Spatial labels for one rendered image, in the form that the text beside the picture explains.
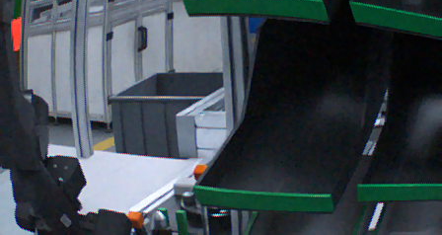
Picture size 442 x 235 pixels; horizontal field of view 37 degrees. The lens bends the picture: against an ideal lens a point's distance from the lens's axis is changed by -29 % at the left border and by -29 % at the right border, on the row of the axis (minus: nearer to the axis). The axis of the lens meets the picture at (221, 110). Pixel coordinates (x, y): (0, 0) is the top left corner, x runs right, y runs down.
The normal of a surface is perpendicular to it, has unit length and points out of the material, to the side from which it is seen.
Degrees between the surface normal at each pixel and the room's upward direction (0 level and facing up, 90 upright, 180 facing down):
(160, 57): 90
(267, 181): 25
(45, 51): 90
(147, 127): 90
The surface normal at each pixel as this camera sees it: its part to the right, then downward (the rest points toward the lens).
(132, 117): -0.35, 0.22
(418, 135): -0.27, -0.79
